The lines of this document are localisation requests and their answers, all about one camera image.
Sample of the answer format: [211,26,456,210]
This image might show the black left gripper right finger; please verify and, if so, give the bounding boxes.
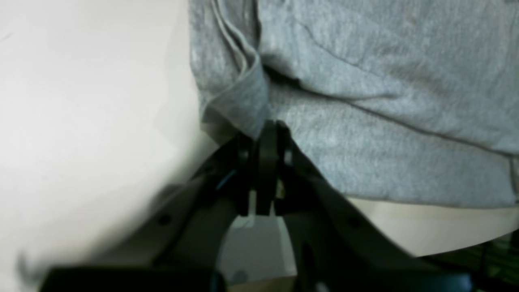
[255,121,474,292]

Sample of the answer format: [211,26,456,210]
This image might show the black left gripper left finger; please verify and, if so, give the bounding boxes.
[41,134,252,292]

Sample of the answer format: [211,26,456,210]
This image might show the grey T-shirt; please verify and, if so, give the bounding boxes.
[189,0,519,208]

